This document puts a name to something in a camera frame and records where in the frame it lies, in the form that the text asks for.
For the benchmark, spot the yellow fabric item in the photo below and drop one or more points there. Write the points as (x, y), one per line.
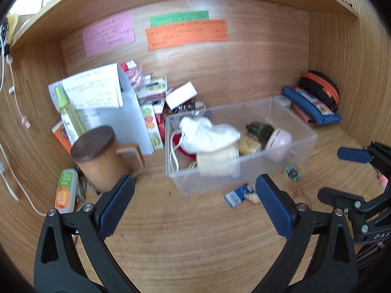
(12, 26)

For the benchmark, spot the white cardboard box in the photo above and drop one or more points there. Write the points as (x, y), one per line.
(181, 95)

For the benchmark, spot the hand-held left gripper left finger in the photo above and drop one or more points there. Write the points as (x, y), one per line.
(117, 207)

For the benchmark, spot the pile of red packets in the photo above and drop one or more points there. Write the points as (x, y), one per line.
(134, 73)

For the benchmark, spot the green glass bottle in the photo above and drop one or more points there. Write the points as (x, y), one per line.
(259, 131)

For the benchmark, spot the orange paper note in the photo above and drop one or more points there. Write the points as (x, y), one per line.
(186, 35)

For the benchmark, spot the pink flat pouch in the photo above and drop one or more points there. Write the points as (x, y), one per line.
(302, 114)

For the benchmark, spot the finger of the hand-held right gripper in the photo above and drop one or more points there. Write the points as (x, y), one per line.
(354, 155)
(339, 198)

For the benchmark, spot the orange and green tube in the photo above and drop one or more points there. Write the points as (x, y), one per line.
(65, 189)

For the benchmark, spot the blue zip pouch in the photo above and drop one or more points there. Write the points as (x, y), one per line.
(311, 105)

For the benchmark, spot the pink round container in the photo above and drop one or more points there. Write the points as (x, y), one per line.
(278, 145)

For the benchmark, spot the clear plastic storage bin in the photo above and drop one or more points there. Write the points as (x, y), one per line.
(213, 183)

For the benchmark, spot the green paper note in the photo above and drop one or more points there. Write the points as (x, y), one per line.
(178, 19)

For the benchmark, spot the green spray bottle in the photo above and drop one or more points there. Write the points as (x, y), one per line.
(70, 113)

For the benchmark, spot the white file holder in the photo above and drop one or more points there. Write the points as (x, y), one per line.
(134, 122)

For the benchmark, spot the small green candy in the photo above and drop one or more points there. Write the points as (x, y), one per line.
(291, 172)

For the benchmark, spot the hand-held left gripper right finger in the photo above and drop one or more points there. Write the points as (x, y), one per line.
(275, 210)

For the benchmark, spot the fruit printed carton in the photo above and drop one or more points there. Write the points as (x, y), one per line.
(151, 125)

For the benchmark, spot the pink paw pen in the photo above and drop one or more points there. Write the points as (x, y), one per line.
(382, 181)

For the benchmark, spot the wooden desktop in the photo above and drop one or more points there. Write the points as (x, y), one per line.
(198, 250)

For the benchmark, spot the beige round lidded tub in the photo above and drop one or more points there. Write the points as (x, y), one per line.
(217, 158)

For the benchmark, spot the red pouch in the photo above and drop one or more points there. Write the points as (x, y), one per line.
(183, 152)

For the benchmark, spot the black and orange case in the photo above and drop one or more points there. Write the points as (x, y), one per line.
(314, 84)

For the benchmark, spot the pink paper note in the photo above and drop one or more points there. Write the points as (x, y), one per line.
(108, 35)

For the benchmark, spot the brown mug with lid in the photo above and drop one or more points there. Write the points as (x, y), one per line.
(97, 158)

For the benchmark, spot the orange cardboard box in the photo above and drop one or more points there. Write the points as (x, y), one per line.
(61, 137)

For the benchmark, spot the small yellow figure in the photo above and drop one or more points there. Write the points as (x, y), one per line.
(253, 197)

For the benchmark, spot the white printed paper sheet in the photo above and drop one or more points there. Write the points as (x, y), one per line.
(91, 88)

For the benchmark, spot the blue patterned packet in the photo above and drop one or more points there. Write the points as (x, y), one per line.
(236, 196)

